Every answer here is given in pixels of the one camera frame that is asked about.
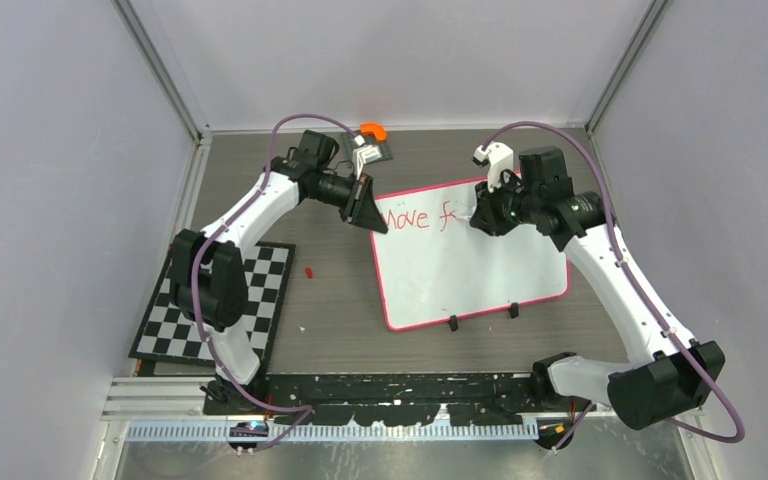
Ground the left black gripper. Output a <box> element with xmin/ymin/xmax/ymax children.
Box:
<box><xmin>309</xmin><ymin>171</ymin><xmax>388</xmax><ymax>233</ymax></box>

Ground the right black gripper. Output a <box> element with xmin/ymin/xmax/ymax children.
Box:
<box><xmin>473</xmin><ymin>171</ymin><xmax>541</xmax><ymax>236</ymax></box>

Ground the pink framed whiteboard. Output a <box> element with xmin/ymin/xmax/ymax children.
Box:
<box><xmin>370</xmin><ymin>179</ymin><xmax>570</xmax><ymax>331</ymax></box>

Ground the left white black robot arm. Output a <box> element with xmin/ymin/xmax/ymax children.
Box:
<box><xmin>169</xmin><ymin>130</ymin><xmax>388</xmax><ymax>414</ymax></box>

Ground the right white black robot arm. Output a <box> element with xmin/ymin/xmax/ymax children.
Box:
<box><xmin>469</xmin><ymin>142</ymin><xmax>726</xmax><ymax>430</ymax></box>

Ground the grey studded baseplate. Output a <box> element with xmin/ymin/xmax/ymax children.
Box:
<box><xmin>343</xmin><ymin>131</ymin><xmax>393</xmax><ymax>164</ymax></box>

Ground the orange curved plastic piece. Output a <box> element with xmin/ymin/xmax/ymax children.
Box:
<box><xmin>360</xmin><ymin>122</ymin><xmax>388</xmax><ymax>143</ymax></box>

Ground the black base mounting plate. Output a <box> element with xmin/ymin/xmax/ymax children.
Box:
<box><xmin>202</xmin><ymin>372</ymin><xmax>597</xmax><ymax>429</ymax></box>

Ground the black white checkerboard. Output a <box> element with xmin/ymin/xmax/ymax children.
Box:
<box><xmin>129</xmin><ymin>241</ymin><xmax>296</xmax><ymax>368</ymax></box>

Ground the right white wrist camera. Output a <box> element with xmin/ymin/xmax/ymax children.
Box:
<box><xmin>472</xmin><ymin>142</ymin><xmax>514</xmax><ymax>192</ymax></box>

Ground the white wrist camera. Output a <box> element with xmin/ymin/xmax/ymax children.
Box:
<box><xmin>350</xmin><ymin>134</ymin><xmax>382</xmax><ymax>180</ymax></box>
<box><xmin>472</xmin><ymin>142</ymin><xmax>514</xmax><ymax>192</ymax></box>

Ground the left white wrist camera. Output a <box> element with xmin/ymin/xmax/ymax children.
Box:
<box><xmin>350</xmin><ymin>134</ymin><xmax>382</xmax><ymax>180</ymax></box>

